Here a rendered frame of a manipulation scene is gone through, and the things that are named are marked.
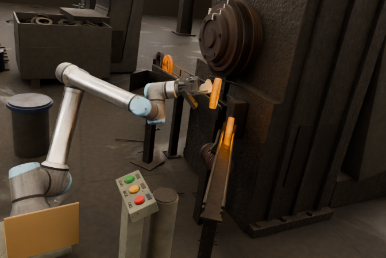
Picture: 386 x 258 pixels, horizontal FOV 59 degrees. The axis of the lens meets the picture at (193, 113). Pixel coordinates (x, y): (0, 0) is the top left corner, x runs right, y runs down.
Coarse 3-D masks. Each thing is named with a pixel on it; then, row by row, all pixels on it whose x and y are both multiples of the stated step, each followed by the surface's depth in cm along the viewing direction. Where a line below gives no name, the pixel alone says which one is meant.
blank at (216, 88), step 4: (216, 80) 169; (220, 80) 170; (216, 84) 168; (220, 84) 171; (212, 88) 167; (216, 88) 167; (220, 88) 179; (212, 92) 167; (216, 92) 167; (212, 96) 167; (216, 96) 167; (212, 100) 168; (216, 100) 168; (212, 104) 169; (216, 104) 172; (212, 108) 173
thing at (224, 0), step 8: (224, 0) 204; (232, 0) 196; (240, 8) 190; (240, 16) 189; (248, 16) 191; (240, 24) 190; (248, 24) 190; (240, 32) 190; (248, 32) 190; (240, 40) 190; (248, 40) 190; (240, 48) 191; (248, 48) 192; (240, 56) 191; (248, 56) 195; (208, 64) 225; (232, 64) 199; (240, 64) 198; (216, 72) 216; (224, 72) 207; (232, 72) 204
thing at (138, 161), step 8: (144, 72) 264; (152, 72) 265; (136, 80) 258; (144, 80) 267; (152, 80) 267; (160, 80) 263; (168, 80) 248; (136, 88) 261; (152, 128) 264; (152, 136) 268; (144, 144) 271; (152, 144) 271; (144, 152) 273; (152, 152) 275; (136, 160) 277; (144, 160) 275; (152, 160) 279; (160, 160) 282; (144, 168) 268; (152, 168) 269
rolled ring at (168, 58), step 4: (164, 56) 301; (168, 56) 293; (164, 60) 302; (168, 60) 292; (164, 64) 304; (168, 64) 292; (172, 64) 291; (164, 68) 304; (168, 68) 293; (172, 68) 292; (168, 72) 293
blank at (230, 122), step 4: (228, 120) 176; (232, 120) 176; (228, 124) 174; (232, 124) 174; (228, 128) 173; (232, 128) 173; (228, 132) 173; (228, 136) 173; (224, 140) 175; (228, 140) 174; (224, 144) 177; (228, 144) 176
